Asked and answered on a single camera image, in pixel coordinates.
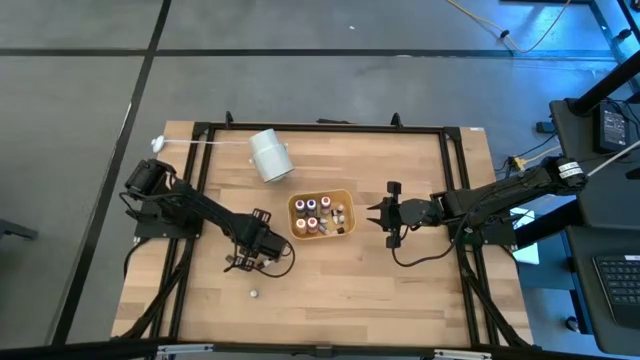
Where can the yellow plastic bin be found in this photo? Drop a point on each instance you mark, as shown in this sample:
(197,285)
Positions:
(350,220)

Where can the large pink food colouring bottle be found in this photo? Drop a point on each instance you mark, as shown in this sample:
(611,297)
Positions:
(325,201)

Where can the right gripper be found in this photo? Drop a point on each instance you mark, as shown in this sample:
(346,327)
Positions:
(415,212)

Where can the grey chair leg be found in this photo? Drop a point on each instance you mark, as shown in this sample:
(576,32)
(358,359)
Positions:
(17,230)

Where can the black bracket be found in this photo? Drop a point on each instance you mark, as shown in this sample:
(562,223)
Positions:
(332,121)

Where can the black stand pole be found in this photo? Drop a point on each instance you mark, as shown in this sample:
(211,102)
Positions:
(600,92)

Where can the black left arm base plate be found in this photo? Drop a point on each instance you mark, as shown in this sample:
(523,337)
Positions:
(165,232)

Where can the large violet food colouring bottle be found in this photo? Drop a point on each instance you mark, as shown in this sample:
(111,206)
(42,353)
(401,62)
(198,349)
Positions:
(300,205)

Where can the large orange-red food colouring bottle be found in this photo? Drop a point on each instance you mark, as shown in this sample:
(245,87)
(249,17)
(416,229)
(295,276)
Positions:
(313,222)

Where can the large yellow food colouring bottle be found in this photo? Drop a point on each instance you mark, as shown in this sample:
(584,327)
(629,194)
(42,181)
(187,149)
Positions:
(301,224)

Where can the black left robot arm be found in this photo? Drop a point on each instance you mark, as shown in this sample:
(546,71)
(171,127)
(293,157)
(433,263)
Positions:
(200,207)

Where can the large blue food colouring bottle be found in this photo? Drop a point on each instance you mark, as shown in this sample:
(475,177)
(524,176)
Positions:
(311,204)

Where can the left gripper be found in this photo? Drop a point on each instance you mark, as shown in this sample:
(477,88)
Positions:
(260,240)

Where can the black aluminium table frame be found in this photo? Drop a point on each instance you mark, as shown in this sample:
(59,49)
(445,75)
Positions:
(325,127)

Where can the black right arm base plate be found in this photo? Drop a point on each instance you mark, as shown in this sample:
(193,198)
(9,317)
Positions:
(500,235)

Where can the yellow power plug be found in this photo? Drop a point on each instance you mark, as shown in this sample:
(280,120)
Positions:
(517,162)

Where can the black keyboard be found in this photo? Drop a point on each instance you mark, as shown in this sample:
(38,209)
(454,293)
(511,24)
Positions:
(622,290)

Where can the dark grey desk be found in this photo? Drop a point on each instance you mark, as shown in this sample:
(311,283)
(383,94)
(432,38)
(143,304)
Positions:
(590,210)

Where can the black chair caster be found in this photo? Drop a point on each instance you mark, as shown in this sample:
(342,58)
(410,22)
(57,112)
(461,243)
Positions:
(573,325)

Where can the black power adapter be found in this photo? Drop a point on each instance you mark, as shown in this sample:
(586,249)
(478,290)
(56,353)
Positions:
(612,127)

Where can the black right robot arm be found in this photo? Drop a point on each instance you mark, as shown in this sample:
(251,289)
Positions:
(500,192)

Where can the black overhead crossbar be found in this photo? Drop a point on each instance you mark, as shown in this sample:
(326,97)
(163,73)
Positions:
(100,347)

